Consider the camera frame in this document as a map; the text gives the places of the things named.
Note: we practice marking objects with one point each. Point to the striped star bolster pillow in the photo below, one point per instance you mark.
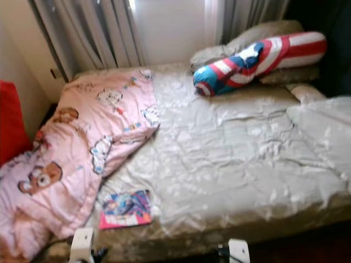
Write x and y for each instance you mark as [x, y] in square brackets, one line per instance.
[258, 61]

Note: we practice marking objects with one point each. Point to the pale beige large pillow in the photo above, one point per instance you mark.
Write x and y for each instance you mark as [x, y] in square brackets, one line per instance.
[323, 137]

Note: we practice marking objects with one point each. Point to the beige rolled cloth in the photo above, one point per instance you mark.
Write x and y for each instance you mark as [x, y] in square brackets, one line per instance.
[307, 93]

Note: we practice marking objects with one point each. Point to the beige frilled small pillow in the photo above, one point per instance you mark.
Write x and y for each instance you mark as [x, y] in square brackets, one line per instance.
[290, 75]

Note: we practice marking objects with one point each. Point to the colourful comic magazine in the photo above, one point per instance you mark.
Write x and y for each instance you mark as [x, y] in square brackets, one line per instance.
[126, 209]

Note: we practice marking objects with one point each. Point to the grey long pillow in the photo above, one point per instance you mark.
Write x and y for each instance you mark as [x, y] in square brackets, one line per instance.
[269, 31]

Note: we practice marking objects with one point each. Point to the pink cartoon bear quilt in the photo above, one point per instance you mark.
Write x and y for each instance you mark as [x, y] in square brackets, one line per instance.
[82, 142]

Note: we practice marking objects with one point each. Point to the red sofa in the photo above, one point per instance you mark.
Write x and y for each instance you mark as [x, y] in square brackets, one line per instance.
[12, 126]

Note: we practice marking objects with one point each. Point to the black wall socket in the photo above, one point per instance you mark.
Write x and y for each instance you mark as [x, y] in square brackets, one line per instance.
[54, 73]

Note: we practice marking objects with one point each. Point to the grey curtain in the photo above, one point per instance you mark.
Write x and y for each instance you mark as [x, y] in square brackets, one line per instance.
[93, 33]
[252, 16]

